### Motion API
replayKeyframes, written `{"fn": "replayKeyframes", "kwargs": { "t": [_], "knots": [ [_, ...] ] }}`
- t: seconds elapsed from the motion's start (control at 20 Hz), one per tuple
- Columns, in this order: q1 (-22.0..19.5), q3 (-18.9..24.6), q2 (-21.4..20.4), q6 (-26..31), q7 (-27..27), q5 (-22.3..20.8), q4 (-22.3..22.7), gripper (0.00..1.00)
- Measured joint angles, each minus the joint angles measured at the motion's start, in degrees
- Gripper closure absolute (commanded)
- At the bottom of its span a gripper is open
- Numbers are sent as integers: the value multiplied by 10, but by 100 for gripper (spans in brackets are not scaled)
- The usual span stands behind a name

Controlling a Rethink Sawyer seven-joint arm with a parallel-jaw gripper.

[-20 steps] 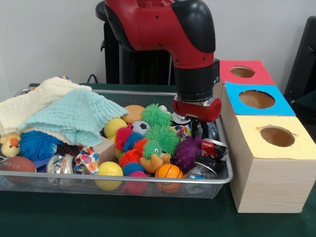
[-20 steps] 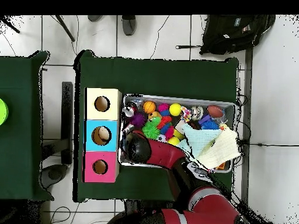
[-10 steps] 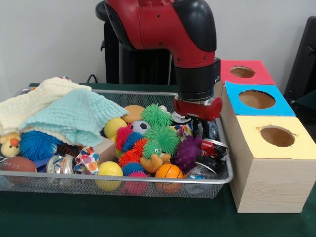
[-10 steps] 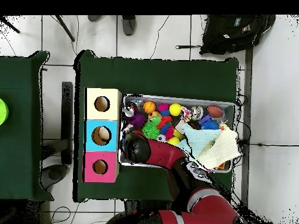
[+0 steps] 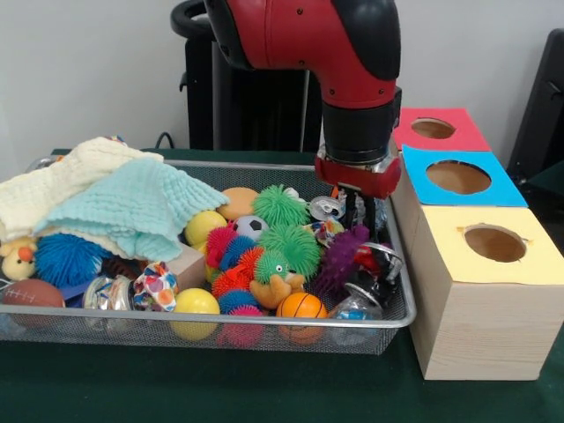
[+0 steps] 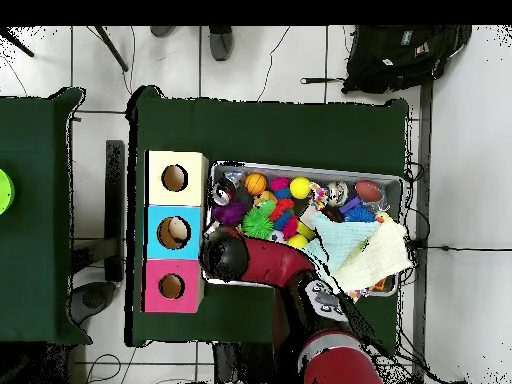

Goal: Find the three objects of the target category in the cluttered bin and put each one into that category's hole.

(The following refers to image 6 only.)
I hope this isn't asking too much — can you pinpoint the mint waffle cloth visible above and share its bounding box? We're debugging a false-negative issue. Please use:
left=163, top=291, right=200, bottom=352
left=303, top=210, right=381, bottom=277

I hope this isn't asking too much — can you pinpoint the wooden three-hole box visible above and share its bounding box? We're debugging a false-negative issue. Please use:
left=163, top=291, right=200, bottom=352
left=141, top=149, right=210, bottom=314

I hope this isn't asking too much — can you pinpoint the clear mesh bin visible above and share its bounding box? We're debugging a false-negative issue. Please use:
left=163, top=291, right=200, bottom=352
left=201, top=160, right=405, bottom=298

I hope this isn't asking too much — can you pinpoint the small orange basketball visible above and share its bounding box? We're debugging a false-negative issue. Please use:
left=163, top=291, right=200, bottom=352
left=244, top=172, right=268, bottom=196

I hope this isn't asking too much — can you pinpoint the crushed red soda can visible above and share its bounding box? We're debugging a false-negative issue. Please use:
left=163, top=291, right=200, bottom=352
left=211, top=181, right=237, bottom=207

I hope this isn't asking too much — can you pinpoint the dark green table cloth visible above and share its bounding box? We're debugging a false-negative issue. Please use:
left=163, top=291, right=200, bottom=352
left=0, top=86, right=93, bottom=345
left=125, top=84, right=409, bottom=355

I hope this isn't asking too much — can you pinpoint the blue spiky ball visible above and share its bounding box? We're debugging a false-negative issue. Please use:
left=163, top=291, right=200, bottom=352
left=342, top=204, right=378, bottom=224

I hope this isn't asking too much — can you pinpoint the small brown football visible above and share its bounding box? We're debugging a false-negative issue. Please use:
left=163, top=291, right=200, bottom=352
left=354, top=180, right=385, bottom=204

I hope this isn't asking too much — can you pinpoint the cream waffle cloth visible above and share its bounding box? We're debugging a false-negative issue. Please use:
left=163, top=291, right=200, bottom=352
left=335, top=221, right=413, bottom=294

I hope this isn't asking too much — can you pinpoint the black upright panel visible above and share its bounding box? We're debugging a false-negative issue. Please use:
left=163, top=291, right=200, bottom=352
left=104, top=139, right=126, bottom=281

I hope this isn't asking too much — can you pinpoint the grey stand foot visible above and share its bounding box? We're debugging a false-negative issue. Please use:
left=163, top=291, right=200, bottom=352
left=67, top=281, right=117, bottom=325

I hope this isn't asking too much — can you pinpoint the black backpack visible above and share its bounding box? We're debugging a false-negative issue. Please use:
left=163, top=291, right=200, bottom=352
left=341, top=25, right=473, bottom=95

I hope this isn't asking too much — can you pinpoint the black tripod leg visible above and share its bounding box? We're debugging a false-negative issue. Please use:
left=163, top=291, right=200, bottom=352
left=93, top=25, right=130, bottom=73
left=0, top=27, right=35, bottom=58

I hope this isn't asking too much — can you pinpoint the lime green round object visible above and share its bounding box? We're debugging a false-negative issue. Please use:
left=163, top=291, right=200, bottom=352
left=0, top=168, right=16, bottom=216

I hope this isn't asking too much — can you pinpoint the thin black cable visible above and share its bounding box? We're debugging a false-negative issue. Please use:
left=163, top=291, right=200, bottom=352
left=256, top=25, right=291, bottom=102
left=415, top=244, right=512, bottom=253

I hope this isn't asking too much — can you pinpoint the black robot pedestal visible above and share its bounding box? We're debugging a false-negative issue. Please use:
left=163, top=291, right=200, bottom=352
left=211, top=342, right=281, bottom=384

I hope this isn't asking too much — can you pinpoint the grey metal post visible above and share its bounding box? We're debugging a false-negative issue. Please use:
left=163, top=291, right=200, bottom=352
left=412, top=81, right=435, bottom=384

